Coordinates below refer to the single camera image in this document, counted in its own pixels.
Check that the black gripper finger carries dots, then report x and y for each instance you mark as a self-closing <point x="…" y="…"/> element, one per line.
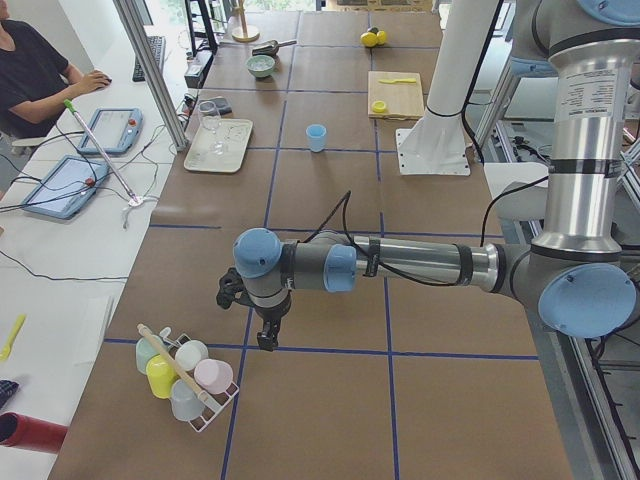
<point x="272" y="335"/>
<point x="264" y="341"/>

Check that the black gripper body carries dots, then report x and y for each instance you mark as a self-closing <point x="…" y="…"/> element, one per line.
<point x="270" y="314"/>

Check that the yellow lemon half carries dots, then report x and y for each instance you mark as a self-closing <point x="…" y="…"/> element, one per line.
<point x="379" y="106"/>

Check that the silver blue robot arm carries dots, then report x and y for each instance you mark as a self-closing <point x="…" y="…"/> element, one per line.
<point x="570" y="275"/>

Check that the pink cup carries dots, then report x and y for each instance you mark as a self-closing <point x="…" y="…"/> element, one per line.
<point x="215" y="376"/>

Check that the white cup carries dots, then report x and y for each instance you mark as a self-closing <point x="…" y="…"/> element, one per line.
<point x="190" y="354"/>

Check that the grey-blue cup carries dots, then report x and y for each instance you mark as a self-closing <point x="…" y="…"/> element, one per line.
<point x="184" y="403"/>

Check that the mint green cup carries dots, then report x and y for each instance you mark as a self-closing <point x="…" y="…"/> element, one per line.
<point x="144" y="352"/>

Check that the yellow cup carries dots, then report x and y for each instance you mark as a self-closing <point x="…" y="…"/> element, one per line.
<point x="161" y="377"/>

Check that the light blue cup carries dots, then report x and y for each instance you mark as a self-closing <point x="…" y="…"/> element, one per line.
<point x="316" y="135"/>

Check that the cream bear tray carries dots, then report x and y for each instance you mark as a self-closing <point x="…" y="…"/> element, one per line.
<point x="235" y="133"/>

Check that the clear wine glass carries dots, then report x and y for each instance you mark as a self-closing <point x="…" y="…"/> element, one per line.
<point x="210" y="120"/>

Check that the near blue teach pendant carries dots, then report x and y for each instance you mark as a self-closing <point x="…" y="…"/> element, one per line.
<point x="66" y="189"/>

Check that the blue teach pendant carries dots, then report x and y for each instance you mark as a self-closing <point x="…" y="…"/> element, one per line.
<point x="66" y="189"/>
<point x="116" y="129"/>

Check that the far blue teach pendant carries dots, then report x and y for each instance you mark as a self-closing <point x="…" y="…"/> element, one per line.
<point x="116" y="129"/>

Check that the green bowl of ice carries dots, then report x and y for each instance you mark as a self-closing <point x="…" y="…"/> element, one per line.
<point x="260" y="66"/>

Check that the yellow spatula on desk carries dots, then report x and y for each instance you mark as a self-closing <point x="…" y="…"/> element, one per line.
<point x="14" y="332"/>

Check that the metal ice scoop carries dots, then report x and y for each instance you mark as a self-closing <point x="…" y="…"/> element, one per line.
<point x="271" y="47"/>

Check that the metal rod with green tip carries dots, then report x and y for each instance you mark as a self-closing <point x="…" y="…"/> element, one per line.
<point x="134" y="199"/>

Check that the wooden cutting board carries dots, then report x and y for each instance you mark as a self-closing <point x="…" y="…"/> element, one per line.
<point x="404" y="101"/>

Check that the wooden mug tree stand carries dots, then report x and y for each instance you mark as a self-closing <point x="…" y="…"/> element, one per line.
<point x="243" y="32"/>

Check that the red cylinder bottle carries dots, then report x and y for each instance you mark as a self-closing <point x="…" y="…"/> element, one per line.
<point x="29" y="433"/>

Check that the person in black shirt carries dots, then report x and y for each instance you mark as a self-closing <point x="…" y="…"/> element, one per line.
<point x="37" y="80"/>

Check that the white wire cup rack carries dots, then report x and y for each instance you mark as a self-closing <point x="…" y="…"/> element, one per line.
<point x="216" y="403"/>

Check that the wooden rack handle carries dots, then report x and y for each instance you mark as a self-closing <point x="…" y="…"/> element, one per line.
<point x="145" y="332"/>

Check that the aluminium frame post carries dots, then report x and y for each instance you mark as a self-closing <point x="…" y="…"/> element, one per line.
<point x="134" y="28"/>

